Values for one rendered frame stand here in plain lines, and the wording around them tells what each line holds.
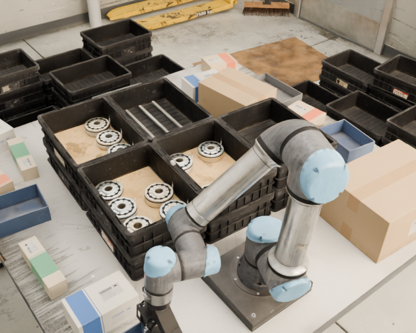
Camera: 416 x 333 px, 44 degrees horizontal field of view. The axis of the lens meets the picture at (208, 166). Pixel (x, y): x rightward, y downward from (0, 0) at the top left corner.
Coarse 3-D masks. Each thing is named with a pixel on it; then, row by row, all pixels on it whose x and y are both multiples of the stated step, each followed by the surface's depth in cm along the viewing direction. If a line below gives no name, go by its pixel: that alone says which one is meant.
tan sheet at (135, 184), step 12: (144, 168) 199; (120, 180) 194; (132, 180) 194; (144, 180) 194; (156, 180) 194; (132, 192) 188; (144, 192) 189; (144, 204) 184; (144, 216) 179; (156, 216) 179
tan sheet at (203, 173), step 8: (184, 152) 208; (192, 152) 208; (224, 152) 208; (200, 160) 204; (224, 160) 204; (232, 160) 204; (200, 168) 200; (208, 168) 200; (216, 168) 200; (224, 168) 200; (192, 176) 196; (200, 176) 196; (208, 176) 196; (216, 176) 196; (200, 184) 193
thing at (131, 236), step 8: (144, 144) 195; (152, 144) 195; (120, 152) 191; (128, 152) 191; (160, 152) 191; (104, 160) 187; (168, 160) 187; (80, 168) 183; (176, 168) 184; (80, 176) 182; (184, 176) 180; (88, 184) 176; (192, 184) 177; (96, 192) 173; (200, 192) 174; (104, 200) 170; (104, 208) 169; (112, 216) 165; (120, 224) 162; (152, 224) 162; (160, 224) 163; (128, 232) 159; (136, 232) 159; (144, 232) 160; (152, 232) 163; (128, 240) 160
